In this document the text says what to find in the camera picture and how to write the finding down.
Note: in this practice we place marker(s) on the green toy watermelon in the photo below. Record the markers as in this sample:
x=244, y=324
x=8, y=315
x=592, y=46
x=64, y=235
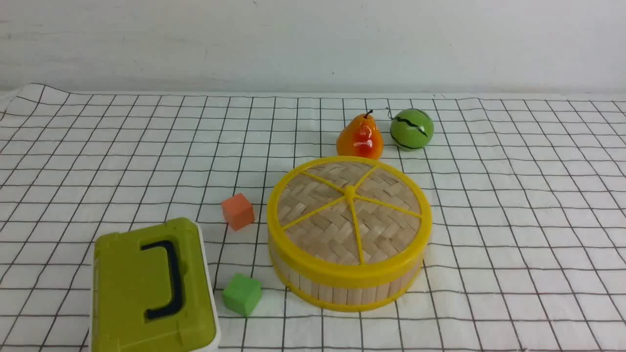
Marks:
x=411, y=129

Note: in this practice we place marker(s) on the green foam cube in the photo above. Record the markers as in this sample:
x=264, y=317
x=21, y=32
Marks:
x=242, y=294

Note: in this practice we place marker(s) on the bamboo steamer basket yellow rim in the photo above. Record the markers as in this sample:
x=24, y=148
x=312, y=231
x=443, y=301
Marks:
x=335, y=297

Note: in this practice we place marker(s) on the orange plastic pear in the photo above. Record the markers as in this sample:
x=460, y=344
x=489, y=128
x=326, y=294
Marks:
x=361, y=138

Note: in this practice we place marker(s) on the green lidded white box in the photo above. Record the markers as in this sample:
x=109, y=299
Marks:
x=151, y=291

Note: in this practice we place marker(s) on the orange foam cube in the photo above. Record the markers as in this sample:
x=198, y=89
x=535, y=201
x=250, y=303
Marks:
x=238, y=211

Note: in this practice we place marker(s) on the woven bamboo steamer lid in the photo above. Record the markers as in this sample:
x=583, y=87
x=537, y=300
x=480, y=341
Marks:
x=348, y=222

